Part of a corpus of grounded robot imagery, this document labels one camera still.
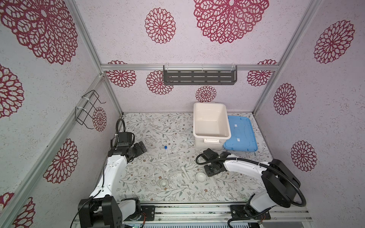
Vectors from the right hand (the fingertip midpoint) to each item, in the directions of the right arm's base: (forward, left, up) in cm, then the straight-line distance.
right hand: (208, 169), depth 88 cm
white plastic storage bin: (+38, -5, -2) cm, 39 cm away
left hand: (+4, +43, +11) cm, 44 cm away
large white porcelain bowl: (-5, +5, -1) cm, 7 cm away
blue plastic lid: (+27, -28, -3) cm, 39 cm away
